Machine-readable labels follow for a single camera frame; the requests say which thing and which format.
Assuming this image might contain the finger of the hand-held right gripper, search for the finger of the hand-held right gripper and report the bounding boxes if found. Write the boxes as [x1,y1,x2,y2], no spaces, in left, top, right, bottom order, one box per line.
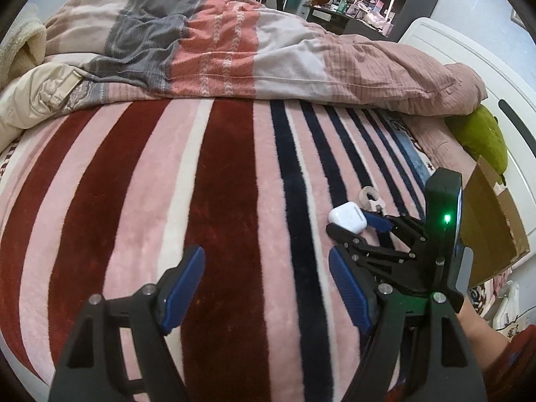
[326,222,420,269]
[361,211,428,242]

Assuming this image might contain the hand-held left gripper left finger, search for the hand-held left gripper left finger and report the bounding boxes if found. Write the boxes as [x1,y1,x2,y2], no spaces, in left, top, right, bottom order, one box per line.
[48,246,207,402]

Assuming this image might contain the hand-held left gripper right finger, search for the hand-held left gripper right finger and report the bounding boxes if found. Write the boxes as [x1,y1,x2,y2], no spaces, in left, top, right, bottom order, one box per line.
[329,247,488,402]

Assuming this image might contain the small white tape roll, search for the small white tape roll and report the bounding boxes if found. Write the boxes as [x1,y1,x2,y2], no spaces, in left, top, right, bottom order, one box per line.
[360,186,386,214]

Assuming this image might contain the white earbud case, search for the white earbud case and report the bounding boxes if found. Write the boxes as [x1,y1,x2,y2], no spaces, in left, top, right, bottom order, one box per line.
[328,202,367,233]

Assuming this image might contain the brown cardboard box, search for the brown cardboard box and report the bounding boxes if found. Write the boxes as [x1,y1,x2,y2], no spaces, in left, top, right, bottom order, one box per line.
[458,155,532,289]

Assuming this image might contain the person's right forearm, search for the person's right forearm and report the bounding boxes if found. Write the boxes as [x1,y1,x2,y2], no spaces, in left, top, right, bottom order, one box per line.
[454,301,512,369]

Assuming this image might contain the striped plush blanket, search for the striped plush blanket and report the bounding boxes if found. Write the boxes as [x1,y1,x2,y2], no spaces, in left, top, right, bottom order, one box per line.
[0,96,461,402]

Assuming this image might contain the pink ribbed pillow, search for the pink ribbed pillow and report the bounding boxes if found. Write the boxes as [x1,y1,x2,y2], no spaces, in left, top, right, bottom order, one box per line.
[408,113,478,177]

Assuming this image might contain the green plush toy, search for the green plush toy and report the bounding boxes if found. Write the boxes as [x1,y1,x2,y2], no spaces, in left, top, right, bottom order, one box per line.
[446,105,509,185]

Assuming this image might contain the red patterned clothing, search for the red patterned clothing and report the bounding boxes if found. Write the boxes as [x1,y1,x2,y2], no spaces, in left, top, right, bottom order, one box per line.
[481,324,536,402]

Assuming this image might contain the white headboard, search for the white headboard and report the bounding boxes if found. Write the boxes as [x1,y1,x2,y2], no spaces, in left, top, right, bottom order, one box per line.
[398,17,536,269]

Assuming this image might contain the dark desk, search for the dark desk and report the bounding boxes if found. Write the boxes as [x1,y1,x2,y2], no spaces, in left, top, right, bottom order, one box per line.
[301,6,394,36]

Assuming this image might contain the pink grey patchwork duvet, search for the pink grey patchwork duvet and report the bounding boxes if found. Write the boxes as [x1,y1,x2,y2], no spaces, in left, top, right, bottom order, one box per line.
[42,0,486,118]

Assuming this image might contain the cream fleece blanket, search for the cream fleece blanket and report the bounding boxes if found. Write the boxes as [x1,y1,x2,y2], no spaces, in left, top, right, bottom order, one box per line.
[0,6,110,143]

